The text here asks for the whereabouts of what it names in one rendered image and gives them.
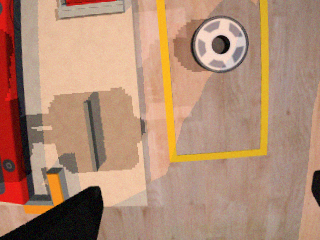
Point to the black wheel with grey hub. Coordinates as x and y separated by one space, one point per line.
235 44

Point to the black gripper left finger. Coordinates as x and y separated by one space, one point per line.
77 218

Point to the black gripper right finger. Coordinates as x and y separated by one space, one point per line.
315 187

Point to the yellow rectangular outline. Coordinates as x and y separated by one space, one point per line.
264 84

